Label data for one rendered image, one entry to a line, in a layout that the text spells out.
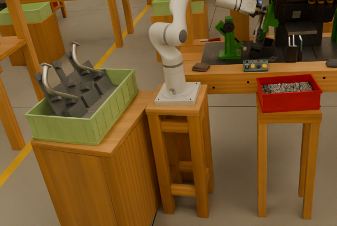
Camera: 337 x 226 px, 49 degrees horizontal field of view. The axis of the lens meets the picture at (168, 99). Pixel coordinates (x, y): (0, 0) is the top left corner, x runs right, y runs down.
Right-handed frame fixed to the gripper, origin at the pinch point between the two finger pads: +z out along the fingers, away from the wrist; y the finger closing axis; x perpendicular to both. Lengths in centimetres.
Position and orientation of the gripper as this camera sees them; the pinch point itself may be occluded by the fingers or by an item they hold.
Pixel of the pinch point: (262, 10)
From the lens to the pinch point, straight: 257.8
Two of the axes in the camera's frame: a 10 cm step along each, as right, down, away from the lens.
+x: -0.3, 2.3, 9.7
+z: 9.7, 2.3, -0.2
